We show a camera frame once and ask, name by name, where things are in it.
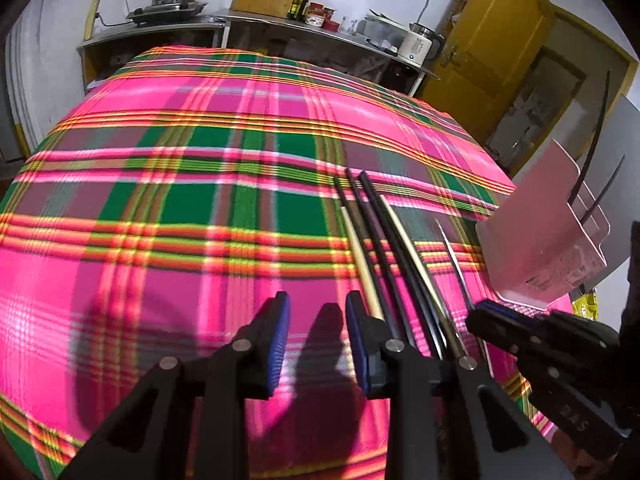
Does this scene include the metal kitchen counter shelf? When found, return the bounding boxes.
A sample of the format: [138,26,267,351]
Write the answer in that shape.
[77,10,438,96]

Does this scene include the yellow wooden door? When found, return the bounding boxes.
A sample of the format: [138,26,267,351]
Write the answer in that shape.
[420,0,555,145]

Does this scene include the pink plaid tablecloth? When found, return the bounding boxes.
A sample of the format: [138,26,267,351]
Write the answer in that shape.
[1,47,513,479]

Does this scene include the thin black chopstick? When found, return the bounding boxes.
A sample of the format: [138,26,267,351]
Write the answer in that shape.
[579,155,626,224]

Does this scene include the beige wooden chopstick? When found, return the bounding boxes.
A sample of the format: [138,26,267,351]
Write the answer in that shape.
[341,206,384,320]
[381,196,450,320]

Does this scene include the black chopstick silver tip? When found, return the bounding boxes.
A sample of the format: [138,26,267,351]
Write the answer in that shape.
[433,219,494,376]

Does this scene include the black gas stove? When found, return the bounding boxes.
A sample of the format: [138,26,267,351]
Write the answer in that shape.
[127,1,206,26]

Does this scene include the white electric kettle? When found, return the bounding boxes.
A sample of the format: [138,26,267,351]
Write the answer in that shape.
[398,30,433,67]

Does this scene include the pink plastic utensil holder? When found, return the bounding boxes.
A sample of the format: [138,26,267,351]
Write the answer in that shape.
[475,141,611,310]

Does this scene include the red lidded jar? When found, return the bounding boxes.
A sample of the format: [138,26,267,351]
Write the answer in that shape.
[304,2,326,28]

